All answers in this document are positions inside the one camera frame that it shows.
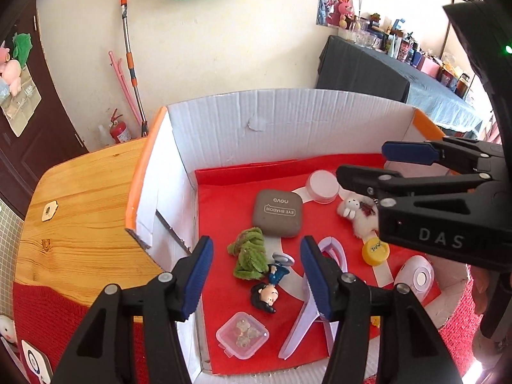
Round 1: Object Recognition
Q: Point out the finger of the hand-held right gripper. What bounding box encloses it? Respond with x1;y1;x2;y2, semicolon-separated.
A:
381;136;505;169
336;165;497;209

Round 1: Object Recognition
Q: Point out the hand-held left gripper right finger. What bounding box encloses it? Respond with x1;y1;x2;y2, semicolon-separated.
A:
300;235;457;384

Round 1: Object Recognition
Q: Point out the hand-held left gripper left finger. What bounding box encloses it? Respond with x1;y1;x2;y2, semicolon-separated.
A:
50;235;214;384

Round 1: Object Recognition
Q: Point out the white fluffy bunny hair clip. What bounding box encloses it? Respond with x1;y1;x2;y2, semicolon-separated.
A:
337;194;380;240

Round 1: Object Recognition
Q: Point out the round jar with pink lid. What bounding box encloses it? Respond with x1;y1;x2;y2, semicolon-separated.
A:
305;170;340;204

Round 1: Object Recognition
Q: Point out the pink rounded device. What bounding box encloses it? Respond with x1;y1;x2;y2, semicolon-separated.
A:
394;255;435;300

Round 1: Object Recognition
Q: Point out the green plush toy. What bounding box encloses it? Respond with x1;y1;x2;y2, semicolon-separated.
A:
227;227;269;281
11;32;33;65

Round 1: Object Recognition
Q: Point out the lavender plastic clamp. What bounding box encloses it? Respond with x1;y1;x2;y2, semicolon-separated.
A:
278;237;348;361

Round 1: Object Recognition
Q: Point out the yellow round container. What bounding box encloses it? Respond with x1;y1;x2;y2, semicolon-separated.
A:
361;238;393;266

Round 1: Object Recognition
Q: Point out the grey eyeshadow case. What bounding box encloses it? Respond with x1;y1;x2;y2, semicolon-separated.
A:
252;190;303;238

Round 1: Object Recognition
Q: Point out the small clear plastic box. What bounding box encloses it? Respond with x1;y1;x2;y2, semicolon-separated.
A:
216;311;269;358

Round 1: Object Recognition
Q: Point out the orange cardboard box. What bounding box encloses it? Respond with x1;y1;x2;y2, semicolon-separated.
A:
125;88;473;384

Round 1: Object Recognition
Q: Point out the person's right hand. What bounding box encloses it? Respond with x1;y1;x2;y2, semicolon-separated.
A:
471;267;492;313

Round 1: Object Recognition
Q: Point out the side table with blue cloth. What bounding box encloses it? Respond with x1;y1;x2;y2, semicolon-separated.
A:
316;35;494;137

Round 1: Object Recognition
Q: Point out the row of bottles and ornaments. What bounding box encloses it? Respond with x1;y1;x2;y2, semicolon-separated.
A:
340;12;475;99

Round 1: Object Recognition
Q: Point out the red knitted mat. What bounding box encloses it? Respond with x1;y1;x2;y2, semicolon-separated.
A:
12;276;486;384

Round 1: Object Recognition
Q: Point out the pink rabbit plush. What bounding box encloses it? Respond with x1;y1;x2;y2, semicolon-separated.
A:
327;0;358;28

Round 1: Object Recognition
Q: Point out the red fire extinguisher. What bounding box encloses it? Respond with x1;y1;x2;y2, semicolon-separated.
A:
109;108;132;145

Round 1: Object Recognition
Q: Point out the white square charger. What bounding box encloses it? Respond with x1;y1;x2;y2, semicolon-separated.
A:
20;340;52;384

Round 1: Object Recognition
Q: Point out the pink plastic pole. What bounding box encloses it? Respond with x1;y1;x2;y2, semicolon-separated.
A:
108;50;142;129

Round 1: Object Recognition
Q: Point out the dark brown door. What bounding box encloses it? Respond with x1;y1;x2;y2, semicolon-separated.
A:
0;0;89;209

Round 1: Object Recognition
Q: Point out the peach plush doll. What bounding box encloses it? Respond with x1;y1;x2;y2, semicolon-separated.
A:
0;59;22;97

